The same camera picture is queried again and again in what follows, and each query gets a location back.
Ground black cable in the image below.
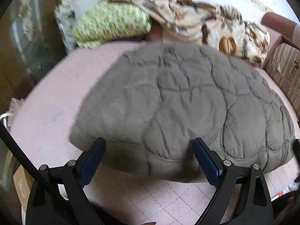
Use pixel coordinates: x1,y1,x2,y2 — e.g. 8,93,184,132
0,121,59,197

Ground beige leaf pattern blanket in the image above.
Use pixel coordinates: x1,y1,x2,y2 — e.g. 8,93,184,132
108,0,270,66

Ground cardboard box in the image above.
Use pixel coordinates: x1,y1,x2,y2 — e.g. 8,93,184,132
13,165,34,224

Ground green white checkered blanket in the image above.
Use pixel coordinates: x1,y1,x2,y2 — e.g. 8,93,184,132
71,0,152,49

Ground dark wooden glass cabinet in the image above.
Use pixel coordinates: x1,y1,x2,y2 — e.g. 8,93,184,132
1,0,66,112

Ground striped beige sofa cushion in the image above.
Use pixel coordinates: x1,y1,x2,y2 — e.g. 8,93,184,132
266,43,300,115

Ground maroon sofa armrest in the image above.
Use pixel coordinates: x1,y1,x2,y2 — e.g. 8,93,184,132
260,12,299,69

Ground pink quilted bed cover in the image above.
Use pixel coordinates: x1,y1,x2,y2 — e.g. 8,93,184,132
11,42,299,224

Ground grey quilted jacket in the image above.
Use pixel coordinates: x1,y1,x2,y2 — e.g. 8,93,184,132
70,43,296,182

